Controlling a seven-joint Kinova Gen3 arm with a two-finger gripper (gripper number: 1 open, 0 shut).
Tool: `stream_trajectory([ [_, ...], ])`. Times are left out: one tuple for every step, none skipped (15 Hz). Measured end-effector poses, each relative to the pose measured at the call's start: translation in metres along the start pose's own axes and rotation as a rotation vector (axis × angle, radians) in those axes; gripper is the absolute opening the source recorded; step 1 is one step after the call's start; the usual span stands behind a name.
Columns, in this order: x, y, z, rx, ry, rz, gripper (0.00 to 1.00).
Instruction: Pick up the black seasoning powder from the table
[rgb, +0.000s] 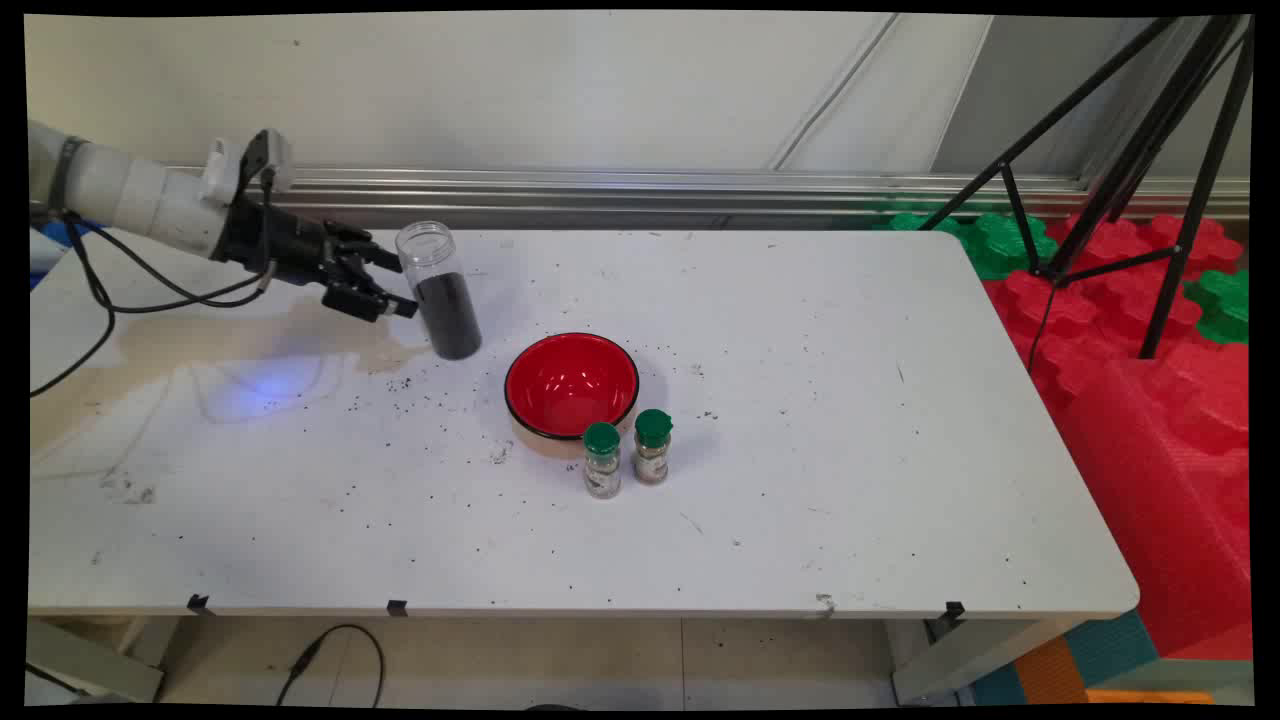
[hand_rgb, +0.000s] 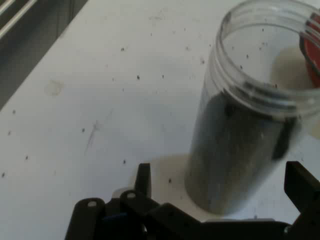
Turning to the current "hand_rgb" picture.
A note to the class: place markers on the aluminium wall rail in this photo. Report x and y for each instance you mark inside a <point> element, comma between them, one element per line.
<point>17,19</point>

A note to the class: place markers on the red bowl with black rim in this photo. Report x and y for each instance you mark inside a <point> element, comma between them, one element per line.
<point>313,55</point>

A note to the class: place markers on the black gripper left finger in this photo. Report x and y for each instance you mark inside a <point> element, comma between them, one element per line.
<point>162,220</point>

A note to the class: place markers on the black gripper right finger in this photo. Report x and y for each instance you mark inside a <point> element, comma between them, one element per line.
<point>307,200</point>

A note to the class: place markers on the clear jar of black seeds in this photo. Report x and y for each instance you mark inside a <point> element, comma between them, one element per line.
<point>237,150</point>

